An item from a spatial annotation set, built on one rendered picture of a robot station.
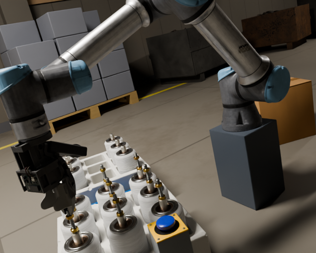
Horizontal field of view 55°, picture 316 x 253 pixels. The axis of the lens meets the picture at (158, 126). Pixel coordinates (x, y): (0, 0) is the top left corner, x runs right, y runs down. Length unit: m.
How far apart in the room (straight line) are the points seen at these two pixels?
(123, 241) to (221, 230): 0.45
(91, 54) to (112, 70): 2.66
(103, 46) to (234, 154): 0.62
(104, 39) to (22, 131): 0.33
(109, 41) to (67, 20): 2.50
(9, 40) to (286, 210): 3.05
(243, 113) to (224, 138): 0.12
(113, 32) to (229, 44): 0.33
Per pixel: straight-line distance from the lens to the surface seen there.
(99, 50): 0.85
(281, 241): 1.09
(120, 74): 3.54
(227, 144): 1.16
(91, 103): 3.37
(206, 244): 0.87
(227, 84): 1.11
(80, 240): 0.83
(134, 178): 1.05
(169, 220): 0.66
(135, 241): 0.82
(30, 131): 0.69
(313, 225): 1.16
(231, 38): 0.91
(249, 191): 1.20
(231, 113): 1.14
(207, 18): 0.87
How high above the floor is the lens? 0.69
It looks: 16 degrees down
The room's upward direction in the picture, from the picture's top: 14 degrees counter-clockwise
